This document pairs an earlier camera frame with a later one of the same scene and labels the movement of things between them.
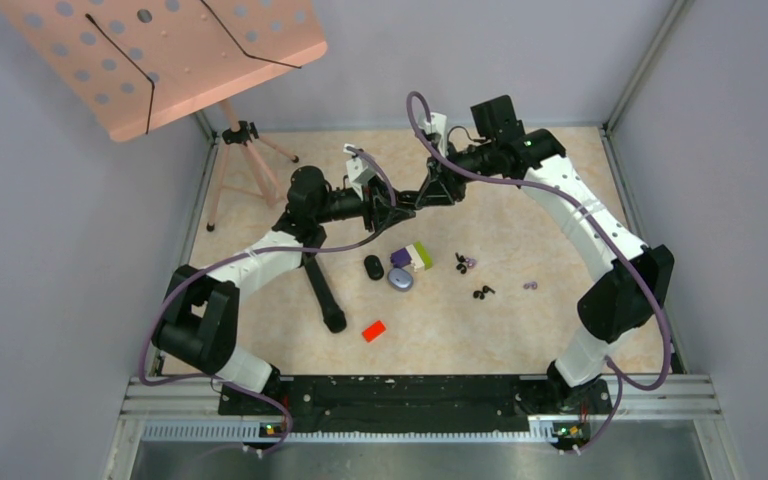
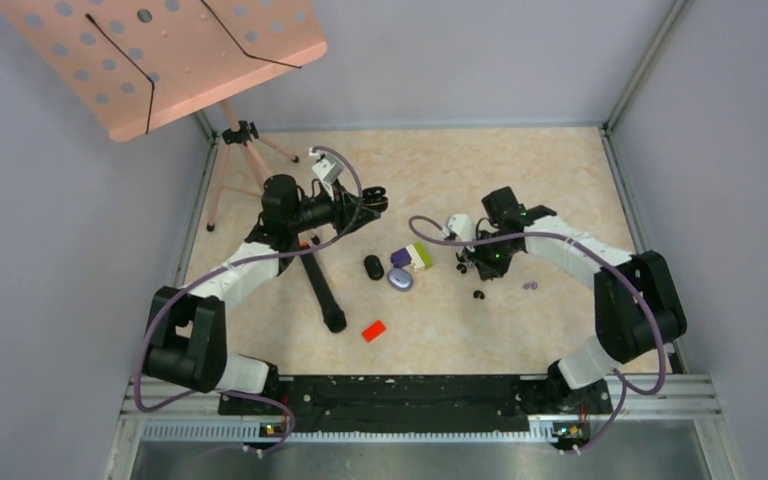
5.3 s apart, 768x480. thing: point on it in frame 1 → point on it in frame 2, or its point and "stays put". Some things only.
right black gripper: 441,186 → 486,270
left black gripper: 379,208 → 347,210
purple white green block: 415,254 stays put
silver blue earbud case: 400,279 stays put
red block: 374,331 stays put
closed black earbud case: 373,267 stays put
